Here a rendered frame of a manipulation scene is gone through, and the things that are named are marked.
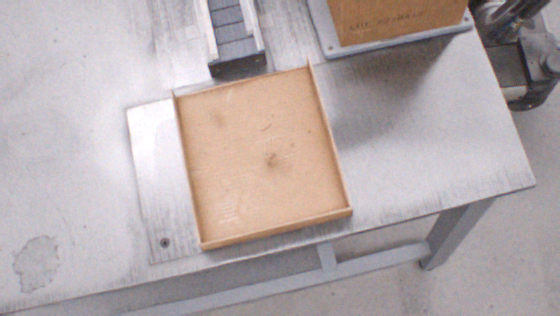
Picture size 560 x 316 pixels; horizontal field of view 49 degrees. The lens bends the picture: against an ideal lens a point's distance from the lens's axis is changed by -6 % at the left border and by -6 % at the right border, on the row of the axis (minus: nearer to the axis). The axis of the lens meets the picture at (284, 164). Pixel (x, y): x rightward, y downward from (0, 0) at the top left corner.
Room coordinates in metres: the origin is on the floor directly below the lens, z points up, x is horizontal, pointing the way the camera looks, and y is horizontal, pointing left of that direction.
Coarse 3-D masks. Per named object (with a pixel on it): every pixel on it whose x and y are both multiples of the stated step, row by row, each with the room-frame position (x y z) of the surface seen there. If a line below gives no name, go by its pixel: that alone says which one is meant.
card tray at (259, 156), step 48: (192, 96) 0.57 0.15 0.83; (240, 96) 0.55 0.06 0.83; (288, 96) 0.54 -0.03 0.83; (192, 144) 0.48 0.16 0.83; (240, 144) 0.46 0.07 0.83; (288, 144) 0.45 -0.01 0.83; (192, 192) 0.38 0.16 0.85; (240, 192) 0.37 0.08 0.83; (288, 192) 0.36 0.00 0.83; (336, 192) 0.34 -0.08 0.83; (240, 240) 0.28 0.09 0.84
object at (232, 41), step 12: (216, 0) 0.74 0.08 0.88; (228, 0) 0.74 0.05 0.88; (216, 12) 0.72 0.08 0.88; (228, 12) 0.71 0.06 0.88; (240, 12) 0.71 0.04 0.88; (216, 24) 0.69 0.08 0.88; (228, 24) 0.69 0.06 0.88; (240, 24) 0.68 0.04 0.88; (216, 36) 0.66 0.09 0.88; (228, 36) 0.66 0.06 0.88; (240, 36) 0.65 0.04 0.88; (252, 36) 0.65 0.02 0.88; (228, 48) 0.63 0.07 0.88; (240, 48) 0.63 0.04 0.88; (252, 48) 0.62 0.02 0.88; (216, 60) 0.61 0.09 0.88; (228, 60) 0.61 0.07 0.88
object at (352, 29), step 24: (336, 0) 0.65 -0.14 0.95; (360, 0) 0.61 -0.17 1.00; (384, 0) 0.62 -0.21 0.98; (408, 0) 0.62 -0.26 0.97; (432, 0) 0.62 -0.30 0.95; (456, 0) 0.62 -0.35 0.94; (336, 24) 0.65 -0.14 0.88; (360, 24) 0.61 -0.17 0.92; (384, 24) 0.62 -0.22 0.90; (408, 24) 0.62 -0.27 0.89; (432, 24) 0.62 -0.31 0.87; (456, 24) 0.63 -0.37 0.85
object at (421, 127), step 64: (0, 0) 0.90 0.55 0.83; (64, 0) 0.86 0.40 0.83; (128, 0) 0.82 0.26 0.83; (192, 0) 0.79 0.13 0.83; (256, 0) 0.76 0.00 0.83; (0, 64) 0.73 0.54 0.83; (64, 64) 0.70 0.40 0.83; (128, 64) 0.67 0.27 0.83; (192, 64) 0.64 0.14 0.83; (320, 64) 0.60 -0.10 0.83; (384, 64) 0.57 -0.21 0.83; (448, 64) 0.55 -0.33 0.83; (0, 128) 0.58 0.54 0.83; (64, 128) 0.56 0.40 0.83; (128, 128) 0.53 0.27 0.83; (384, 128) 0.45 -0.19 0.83; (448, 128) 0.43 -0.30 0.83; (512, 128) 0.41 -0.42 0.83; (0, 192) 0.45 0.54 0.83; (64, 192) 0.43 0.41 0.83; (128, 192) 0.41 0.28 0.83; (384, 192) 0.33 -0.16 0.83; (448, 192) 0.31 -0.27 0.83; (512, 192) 0.29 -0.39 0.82; (0, 256) 0.33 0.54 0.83; (64, 256) 0.31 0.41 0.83; (128, 256) 0.29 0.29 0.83; (192, 256) 0.27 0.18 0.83; (256, 256) 0.26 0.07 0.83
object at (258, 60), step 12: (252, 0) 0.73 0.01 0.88; (252, 12) 0.70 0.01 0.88; (252, 24) 0.68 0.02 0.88; (204, 36) 0.67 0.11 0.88; (204, 48) 0.64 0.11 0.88; (240, 60) 0.61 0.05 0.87; (252, 60) 0.61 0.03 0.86; (264, 60) 0.61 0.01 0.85; (216, 72) 0.61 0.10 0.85; (228, 72) 0.61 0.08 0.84
